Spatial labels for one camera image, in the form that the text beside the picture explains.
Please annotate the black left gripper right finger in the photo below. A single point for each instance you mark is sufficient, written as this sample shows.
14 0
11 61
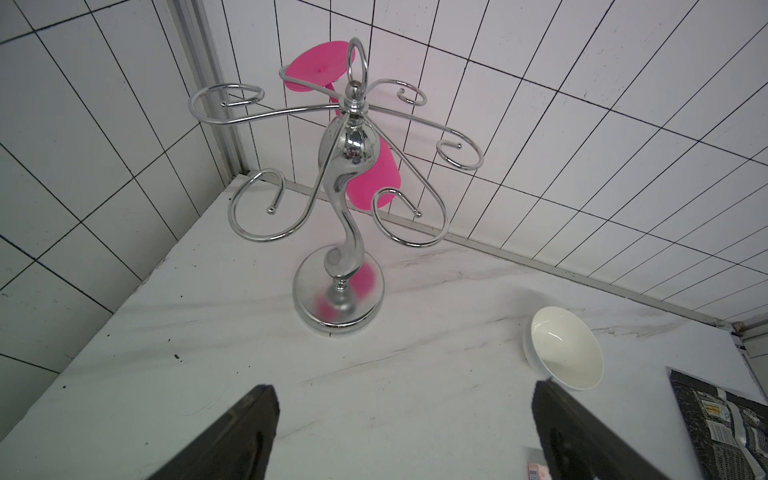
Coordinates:
577 445

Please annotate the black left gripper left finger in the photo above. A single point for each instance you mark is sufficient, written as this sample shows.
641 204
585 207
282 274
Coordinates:
236 446

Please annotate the white bowl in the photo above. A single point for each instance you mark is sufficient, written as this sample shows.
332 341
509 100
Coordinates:
559 345

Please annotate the black snack bag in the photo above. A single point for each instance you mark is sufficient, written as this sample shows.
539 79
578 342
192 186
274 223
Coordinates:
728 432

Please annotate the pink cup lower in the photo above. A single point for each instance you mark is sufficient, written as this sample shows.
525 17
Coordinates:
384 174

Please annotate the pink cup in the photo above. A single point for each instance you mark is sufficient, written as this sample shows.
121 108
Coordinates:
384 174
321 65

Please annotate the pink cup upper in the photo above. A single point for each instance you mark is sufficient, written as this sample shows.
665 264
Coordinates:
321 65

